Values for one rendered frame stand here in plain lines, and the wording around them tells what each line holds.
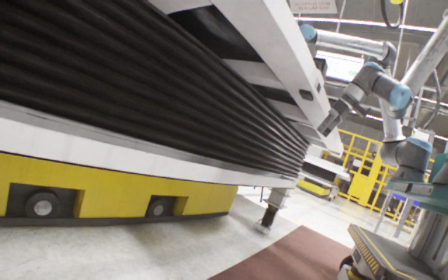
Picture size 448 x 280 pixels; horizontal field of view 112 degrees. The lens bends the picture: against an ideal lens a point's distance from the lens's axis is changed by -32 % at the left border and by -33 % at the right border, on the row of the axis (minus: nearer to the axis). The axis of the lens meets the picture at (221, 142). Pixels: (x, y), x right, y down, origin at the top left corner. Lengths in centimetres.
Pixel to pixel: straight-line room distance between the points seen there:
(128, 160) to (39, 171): 36
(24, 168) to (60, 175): 11
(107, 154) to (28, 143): 15
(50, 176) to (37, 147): 36
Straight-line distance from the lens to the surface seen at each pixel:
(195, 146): 77
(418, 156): 137
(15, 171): 74
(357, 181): 1064
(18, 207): 90
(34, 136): 40
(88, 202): 84
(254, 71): 83
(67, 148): 41
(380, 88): 88
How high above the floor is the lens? 52
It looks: 1 degrees down
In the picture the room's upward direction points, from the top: 22 degrees clockwise
